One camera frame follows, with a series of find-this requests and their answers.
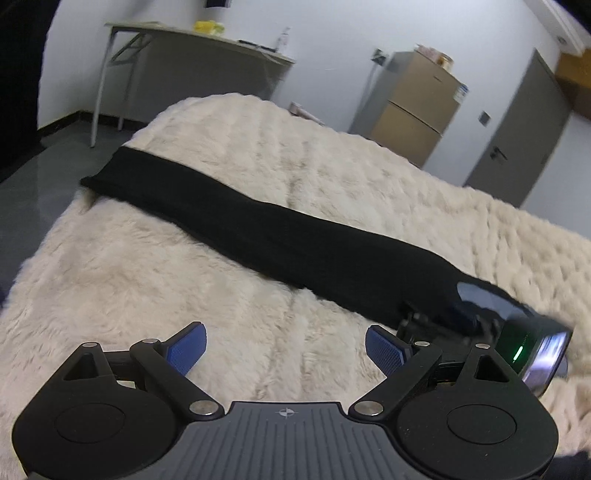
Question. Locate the cream fluffy blanket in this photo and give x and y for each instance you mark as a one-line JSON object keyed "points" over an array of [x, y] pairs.
{"points": [[184, 277]]}

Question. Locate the beige refrigerator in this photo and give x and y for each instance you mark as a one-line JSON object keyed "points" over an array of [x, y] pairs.
{"points": [[415, 106]]}

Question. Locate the wall socket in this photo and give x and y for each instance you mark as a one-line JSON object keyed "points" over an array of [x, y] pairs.
{"points": [[378, 56]]}

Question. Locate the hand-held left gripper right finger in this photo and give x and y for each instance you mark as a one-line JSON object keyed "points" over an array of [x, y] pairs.
{"points": [[383, 348]]}

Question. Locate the boxes on refrigerator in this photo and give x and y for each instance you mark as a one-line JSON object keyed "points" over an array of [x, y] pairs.
{"points": [[434, 55]]}

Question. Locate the flat black device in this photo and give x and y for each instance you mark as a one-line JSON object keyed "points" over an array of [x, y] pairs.
{"points": [[254, 44]]}

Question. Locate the black garment with blue lining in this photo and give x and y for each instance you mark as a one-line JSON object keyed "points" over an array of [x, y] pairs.
{"points": [[277, 235]]}

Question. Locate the wall switch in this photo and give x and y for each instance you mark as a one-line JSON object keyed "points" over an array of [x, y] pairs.
{"points": [[485, 117]]}

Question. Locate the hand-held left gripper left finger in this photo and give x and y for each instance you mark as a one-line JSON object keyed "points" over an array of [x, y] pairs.
{"points": [[189, 346]]}

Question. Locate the black curtain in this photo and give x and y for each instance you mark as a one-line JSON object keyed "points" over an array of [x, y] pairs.
{"points": [[23, 83]]}

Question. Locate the grey door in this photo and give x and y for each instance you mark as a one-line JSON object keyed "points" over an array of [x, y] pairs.
{"points": [[521, 138]]}

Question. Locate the clear plastic bottle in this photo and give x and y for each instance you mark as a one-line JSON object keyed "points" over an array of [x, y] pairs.
{"points": [[283, 40]]}

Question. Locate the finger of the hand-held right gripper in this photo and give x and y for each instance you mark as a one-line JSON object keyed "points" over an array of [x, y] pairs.
{"points": [[418, 323]]}

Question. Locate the grey folding table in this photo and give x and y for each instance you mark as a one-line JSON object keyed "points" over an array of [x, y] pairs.
{"points": [[194, 60]]}

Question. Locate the yellow box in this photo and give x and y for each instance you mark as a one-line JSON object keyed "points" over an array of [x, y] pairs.
{"points": [[207, 26]]}

